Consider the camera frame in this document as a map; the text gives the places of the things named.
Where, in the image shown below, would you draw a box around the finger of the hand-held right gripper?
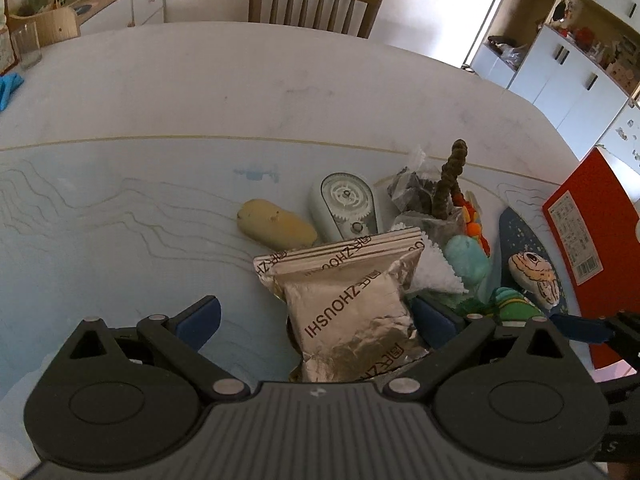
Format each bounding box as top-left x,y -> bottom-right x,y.
549,310 -> 640,359

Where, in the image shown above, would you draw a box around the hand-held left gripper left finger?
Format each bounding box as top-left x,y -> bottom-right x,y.
67,296 -> 251,401

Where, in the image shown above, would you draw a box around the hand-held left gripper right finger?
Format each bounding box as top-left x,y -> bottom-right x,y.
382,296 -> 573,401

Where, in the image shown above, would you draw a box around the white serrated edge packet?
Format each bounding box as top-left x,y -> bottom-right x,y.
390,227 -> 471,295

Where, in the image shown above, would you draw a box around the teal plush toy orange spikes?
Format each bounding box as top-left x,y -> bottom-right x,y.
442,191 -> 496,311

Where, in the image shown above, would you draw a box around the green turtle plush toy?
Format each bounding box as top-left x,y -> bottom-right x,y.
487,252 -> 558,323

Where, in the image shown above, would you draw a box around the silver foil snack packet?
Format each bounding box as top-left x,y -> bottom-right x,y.
252,227 -> 436,383

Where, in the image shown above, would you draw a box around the red and white cardboard box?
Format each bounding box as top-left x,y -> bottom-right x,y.
542,147 -> 640,376

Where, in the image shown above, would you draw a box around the yellowish potato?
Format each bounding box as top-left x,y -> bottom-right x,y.
236,199 -> 319,250

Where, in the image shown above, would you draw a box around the clear plastic bag dark contents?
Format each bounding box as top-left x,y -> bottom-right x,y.
386,147 -> 463,217

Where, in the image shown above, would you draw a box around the pale green correction tape dispenser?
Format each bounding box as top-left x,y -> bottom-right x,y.
307,172 -> 387,243

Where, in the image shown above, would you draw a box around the brown twisted rope stick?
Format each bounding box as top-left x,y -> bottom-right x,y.
432,139 -> 470,221

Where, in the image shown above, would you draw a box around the light blue table mat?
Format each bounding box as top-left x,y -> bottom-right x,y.
0,136 -> 596,411

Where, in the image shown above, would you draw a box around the white hallway cabinet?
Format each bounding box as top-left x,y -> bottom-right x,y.
470,0 -> 640,161

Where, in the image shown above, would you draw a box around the grey plastic bag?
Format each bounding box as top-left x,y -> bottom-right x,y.
499,44 -> 526,67

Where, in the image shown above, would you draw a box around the blue cloth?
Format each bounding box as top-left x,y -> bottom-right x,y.
0,73 -> 25,111

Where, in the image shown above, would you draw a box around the wooden sideboard white drawers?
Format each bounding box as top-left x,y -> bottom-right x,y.
0,0 -> 167,48

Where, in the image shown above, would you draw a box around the clear drinking glass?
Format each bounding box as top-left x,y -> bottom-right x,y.
10,22 -> 43,72

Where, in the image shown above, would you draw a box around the light wooden chair back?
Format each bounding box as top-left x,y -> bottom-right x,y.
10,7 -> 81,48

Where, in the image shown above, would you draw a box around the printed carton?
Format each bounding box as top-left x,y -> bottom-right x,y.
0,27 -> 15,75

